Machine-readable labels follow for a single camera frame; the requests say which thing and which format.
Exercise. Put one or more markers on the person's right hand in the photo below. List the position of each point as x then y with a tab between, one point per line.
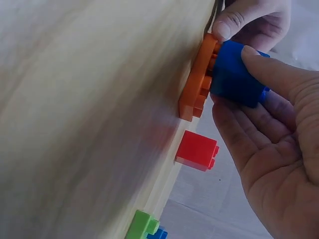
281	159

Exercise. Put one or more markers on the person's left hand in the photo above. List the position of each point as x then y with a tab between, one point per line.
259	20

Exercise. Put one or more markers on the large blue building block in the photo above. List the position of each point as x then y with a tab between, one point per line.
231	72

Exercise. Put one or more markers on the orange studded base plate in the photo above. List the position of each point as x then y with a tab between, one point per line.
197	74

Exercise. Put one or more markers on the red building block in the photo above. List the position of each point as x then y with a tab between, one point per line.
194	149

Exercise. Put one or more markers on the small blue building block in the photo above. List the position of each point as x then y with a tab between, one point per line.
158	234

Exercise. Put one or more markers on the green building block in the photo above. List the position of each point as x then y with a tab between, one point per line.
142	224

